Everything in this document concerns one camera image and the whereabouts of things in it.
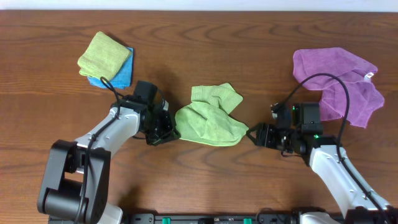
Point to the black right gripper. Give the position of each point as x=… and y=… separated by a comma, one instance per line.
x=264, y=135

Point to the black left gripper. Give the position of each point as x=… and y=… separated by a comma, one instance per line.
x=170, y=132

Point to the light green microfiber cloth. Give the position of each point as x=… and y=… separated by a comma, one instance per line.
x=207, y=120

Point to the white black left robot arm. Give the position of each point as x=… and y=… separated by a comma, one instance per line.
x=76, y=178

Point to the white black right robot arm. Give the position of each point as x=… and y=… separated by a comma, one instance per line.
x=357, y=200

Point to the folded blue cloth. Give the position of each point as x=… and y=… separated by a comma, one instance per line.
x=122, y=78

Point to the folded green cloth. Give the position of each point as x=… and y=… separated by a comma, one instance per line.
x=104, y=57

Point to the purple microfiber cloth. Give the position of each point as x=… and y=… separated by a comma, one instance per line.
x=354, y=71

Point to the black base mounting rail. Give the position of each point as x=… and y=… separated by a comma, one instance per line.
x=262, y=218

